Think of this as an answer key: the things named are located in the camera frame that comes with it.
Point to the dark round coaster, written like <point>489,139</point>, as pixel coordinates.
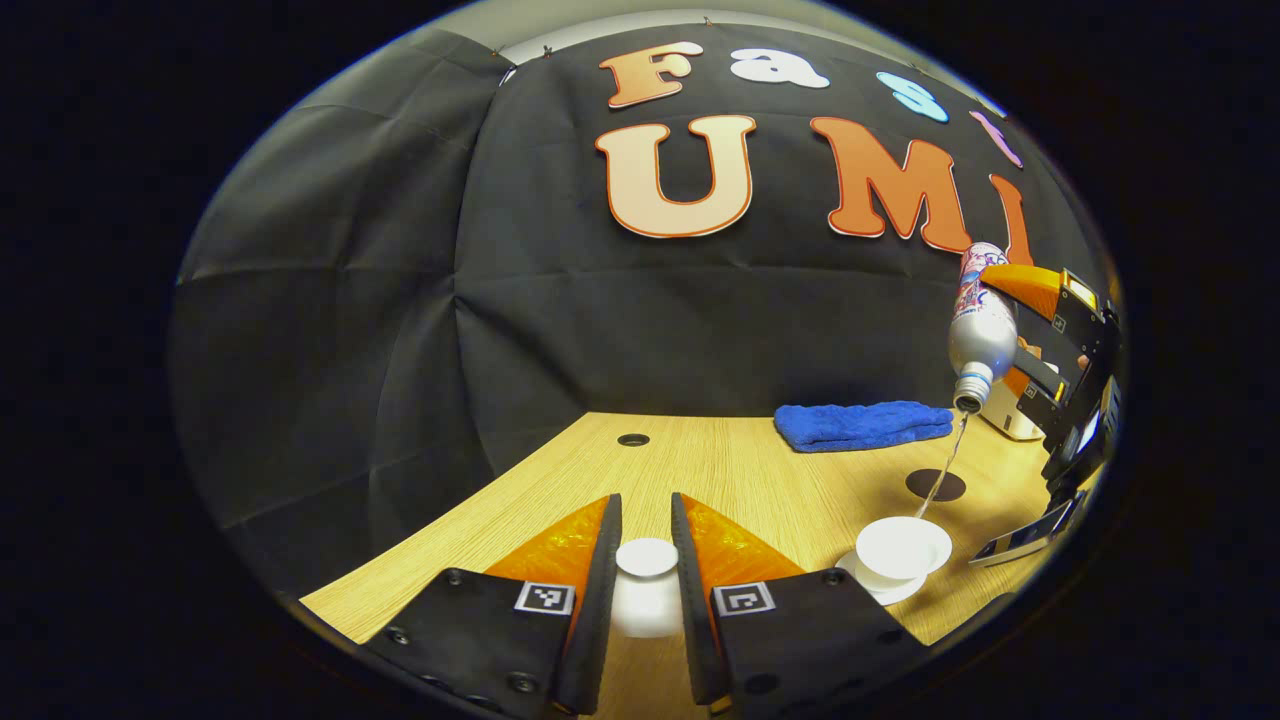
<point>948,485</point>

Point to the white teacup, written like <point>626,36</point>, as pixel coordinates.
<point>900,548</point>

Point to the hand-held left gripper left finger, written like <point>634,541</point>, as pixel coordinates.
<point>600,600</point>

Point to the white saucer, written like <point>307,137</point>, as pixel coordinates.
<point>885,594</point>

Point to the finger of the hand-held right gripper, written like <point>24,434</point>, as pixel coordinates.
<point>1045,400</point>
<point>1075,318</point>

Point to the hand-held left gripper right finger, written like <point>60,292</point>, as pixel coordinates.
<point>690,620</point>

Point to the silver water bottle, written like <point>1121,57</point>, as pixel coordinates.
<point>982,335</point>

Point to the black backdrop cloth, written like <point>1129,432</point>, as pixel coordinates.
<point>400,330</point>

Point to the blue folded towel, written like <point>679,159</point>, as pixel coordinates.
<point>860,425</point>

